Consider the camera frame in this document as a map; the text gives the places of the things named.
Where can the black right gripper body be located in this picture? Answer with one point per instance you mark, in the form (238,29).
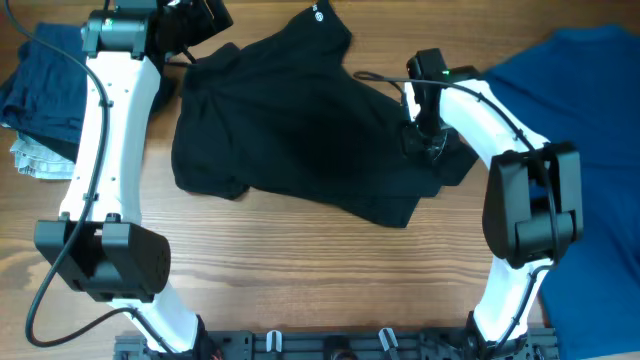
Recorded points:
(428,134)

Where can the folded light grey garment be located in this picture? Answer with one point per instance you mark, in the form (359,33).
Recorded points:
(38,161)

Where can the black t-shirt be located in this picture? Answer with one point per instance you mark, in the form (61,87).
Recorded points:
(282,115)

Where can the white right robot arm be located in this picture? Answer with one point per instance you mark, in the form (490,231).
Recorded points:
(532,210)

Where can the blue t-shirt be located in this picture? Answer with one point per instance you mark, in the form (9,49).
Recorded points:
(582,86)

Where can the folded black garment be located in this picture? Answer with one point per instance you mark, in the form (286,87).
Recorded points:
(167,86)

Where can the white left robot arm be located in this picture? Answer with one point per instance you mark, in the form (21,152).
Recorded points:
(97,244)

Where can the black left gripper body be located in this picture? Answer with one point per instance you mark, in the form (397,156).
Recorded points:
(195,22)

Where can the folded navy blue garment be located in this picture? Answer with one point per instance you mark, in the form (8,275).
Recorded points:
(45,95)

